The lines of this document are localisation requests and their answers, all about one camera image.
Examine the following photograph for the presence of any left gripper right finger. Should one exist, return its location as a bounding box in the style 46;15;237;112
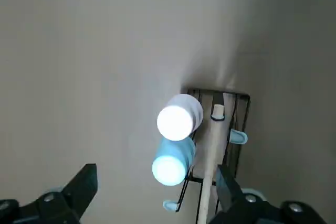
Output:
207;165;326;224

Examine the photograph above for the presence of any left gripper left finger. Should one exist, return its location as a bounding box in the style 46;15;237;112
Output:
0;163;98;224

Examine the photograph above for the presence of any blue cup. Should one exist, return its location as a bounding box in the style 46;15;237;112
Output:
151;137;197;187

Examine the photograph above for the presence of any pink cup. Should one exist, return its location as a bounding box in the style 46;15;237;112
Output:
156;94;204;142

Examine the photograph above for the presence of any black wire cup holder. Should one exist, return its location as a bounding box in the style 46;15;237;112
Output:
162;87;251;224

